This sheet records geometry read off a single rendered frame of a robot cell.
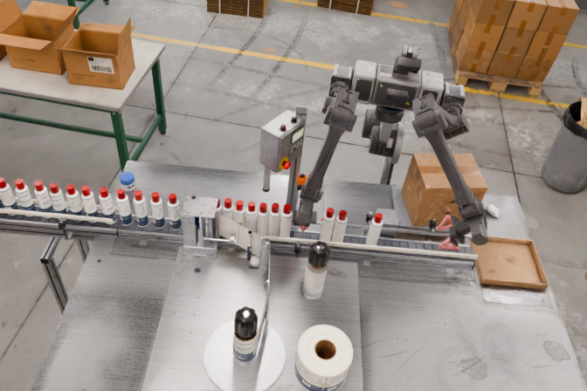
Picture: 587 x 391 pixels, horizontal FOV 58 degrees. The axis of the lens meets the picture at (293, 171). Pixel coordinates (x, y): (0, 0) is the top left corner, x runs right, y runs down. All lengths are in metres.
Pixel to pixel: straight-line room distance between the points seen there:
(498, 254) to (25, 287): 2.66
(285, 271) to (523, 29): 3.62
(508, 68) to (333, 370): 4.02
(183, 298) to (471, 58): 3.86
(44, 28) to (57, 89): 0.51
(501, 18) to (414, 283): 3.23
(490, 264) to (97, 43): 2.71
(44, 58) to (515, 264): 2.99
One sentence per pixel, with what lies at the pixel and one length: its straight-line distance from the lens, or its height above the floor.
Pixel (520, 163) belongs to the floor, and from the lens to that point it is 4.72.
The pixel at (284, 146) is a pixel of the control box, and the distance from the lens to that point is 2.07.
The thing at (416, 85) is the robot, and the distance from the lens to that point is 2.38.
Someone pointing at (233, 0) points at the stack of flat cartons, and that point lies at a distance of 6.02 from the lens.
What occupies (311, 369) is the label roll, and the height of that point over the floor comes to 1.02.
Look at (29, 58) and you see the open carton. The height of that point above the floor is 0.88.
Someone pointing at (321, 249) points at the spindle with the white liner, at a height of 1.18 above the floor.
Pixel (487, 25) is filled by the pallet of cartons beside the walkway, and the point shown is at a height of 0.63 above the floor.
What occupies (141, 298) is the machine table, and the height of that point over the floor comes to 0.83.
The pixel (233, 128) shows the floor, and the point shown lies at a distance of 4.40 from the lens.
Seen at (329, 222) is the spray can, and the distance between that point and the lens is 2.33.
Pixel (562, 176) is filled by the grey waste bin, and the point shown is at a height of 0.15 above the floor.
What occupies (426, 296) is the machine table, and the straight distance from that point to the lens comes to 2.45.
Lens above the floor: 2.76
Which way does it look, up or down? 43 degrees down
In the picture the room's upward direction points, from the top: 6 degrees clockwise
